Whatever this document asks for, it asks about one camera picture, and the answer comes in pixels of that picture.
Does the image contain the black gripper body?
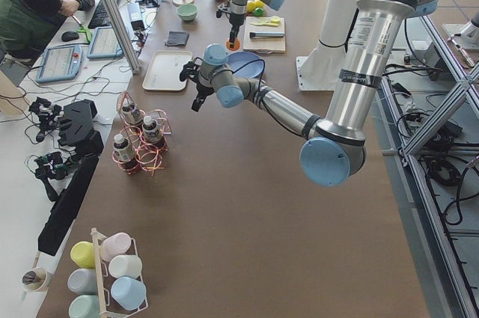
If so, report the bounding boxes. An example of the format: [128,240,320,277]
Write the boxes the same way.
[216,1,245,40]
[179,59,214,111]

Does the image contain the orange fruit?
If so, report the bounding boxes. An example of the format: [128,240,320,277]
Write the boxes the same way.
[225,39,240,51]

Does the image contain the blue round plate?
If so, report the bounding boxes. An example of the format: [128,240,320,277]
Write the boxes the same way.
[228,52,264,79]

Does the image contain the steel muddler black tip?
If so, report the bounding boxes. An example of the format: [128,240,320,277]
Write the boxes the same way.
[249,31,285,39]

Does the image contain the yellow lemon lower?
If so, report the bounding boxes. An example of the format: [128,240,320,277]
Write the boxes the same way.
[246,1,257,13]

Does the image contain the yellow lemon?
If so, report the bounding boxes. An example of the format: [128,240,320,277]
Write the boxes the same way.
[246,1,257,13]
[254,0,264,8]

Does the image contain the green lime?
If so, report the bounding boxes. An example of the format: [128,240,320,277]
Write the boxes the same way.
[252,7,264,17]

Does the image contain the cream rabbit tray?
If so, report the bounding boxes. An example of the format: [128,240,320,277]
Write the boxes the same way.
[142,50,192,92]

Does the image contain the yellow lemon upper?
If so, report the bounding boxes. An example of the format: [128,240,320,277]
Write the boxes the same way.
[254,0,264,8]

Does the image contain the lemon half lower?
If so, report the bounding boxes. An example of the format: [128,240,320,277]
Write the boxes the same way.
[257,17,269,24]

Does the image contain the grey folded cloth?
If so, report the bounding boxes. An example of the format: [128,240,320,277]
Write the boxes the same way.
[165,31,189,47]

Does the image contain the yellow plastic knife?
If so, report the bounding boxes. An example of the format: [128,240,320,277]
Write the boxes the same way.
[251,20,281,27]

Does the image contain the wooden cutting board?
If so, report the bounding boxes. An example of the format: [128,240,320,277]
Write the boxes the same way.
[242,16,286,53]

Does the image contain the mint green bowl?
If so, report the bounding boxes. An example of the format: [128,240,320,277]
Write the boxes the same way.
[177,4,198,22]

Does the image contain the tea bottle left back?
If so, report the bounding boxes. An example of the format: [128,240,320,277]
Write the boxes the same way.
[121,102,143,126]

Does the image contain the tea bottle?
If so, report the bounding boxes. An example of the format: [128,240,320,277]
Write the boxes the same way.
[113,133,140,174]
[121,102,143,126]
[142,115,168,152]

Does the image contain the tea bottle right back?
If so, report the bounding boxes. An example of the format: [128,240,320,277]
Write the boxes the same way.
[142,115,168,152]

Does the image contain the teach pendant far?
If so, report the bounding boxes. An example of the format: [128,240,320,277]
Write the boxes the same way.
[87,26,123,60]

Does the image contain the teach pendant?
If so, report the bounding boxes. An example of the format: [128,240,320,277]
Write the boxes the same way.
[87,26,123,60]
[35,44,83,83]

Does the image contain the black keyboard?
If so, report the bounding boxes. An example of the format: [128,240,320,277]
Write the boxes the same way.
[88,0,121,29]

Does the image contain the tea bottle front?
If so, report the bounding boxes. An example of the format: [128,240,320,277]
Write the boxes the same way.
[113,133,140,174]

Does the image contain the black computer mouse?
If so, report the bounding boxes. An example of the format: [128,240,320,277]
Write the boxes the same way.
[61,31,79,42]

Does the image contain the teach pendant near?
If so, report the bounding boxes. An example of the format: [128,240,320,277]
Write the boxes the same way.
[35,44,83,83]

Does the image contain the person in green jacket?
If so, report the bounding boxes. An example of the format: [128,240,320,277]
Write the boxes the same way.
[1,0,95,60]

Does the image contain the pink cup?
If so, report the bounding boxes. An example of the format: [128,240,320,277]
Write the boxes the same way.
[100,232,132,262]

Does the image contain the white cup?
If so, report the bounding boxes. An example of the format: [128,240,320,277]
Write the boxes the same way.
[109,254,143,278]

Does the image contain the yellow cup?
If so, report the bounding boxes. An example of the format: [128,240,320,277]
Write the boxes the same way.
[70,241,95,269]

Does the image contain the light blue cup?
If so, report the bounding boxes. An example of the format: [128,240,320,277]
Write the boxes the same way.
[110,276,147,311]

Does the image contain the grey cup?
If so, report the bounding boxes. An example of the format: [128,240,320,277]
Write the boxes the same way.
[67,268,97,295]

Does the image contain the mint green cup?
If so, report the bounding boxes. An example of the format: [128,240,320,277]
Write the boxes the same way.
[68,295,100,318]

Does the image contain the paper cup with tools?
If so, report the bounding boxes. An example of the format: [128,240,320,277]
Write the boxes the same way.
[22,267,52,293]

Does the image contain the copper wire bottle rack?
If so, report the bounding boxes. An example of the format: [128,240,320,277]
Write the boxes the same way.
[112,91,172,176]

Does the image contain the aluminium frame post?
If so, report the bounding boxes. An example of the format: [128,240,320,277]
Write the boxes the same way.
[102,0,141,74]

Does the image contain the white wire cup rack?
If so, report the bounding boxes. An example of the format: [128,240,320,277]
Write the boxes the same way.
[91,227,149,317]

